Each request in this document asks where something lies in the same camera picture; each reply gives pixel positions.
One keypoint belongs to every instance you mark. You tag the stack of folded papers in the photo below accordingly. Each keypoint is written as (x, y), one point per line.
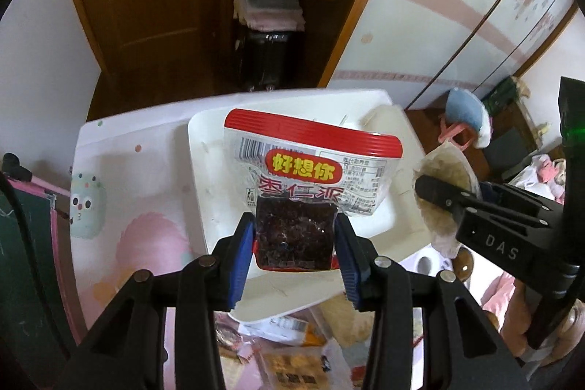
(268, 16)

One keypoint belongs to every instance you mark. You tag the green chalkboard pink frame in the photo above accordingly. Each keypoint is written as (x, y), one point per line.
(41, 320)

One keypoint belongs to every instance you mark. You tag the red-lidded date snack packet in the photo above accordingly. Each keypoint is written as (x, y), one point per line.
(298, 176)

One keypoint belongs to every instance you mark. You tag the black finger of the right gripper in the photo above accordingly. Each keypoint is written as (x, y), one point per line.
(439, 193)

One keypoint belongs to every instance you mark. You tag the pink plastic stool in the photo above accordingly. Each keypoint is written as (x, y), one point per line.
(459, 134)

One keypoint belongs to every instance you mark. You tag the brown wooden door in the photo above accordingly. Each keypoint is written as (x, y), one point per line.
(153, 52)

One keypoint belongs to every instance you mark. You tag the pink cartoon tablecloth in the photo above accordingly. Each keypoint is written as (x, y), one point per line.
(133, 199)

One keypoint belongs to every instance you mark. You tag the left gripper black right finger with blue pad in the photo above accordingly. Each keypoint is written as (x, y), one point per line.
(461, 347)

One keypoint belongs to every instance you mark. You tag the clear bag beige snack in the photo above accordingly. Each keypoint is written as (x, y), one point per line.
(449, 164)

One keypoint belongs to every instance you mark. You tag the white plastic storage bin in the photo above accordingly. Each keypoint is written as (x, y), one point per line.
(396, 228)

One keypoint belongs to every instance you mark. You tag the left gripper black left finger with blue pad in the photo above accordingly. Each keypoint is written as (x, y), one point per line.
(158, 318)

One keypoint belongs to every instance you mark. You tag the blue plush pillow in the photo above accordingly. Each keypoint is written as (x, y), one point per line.
(462, 106)

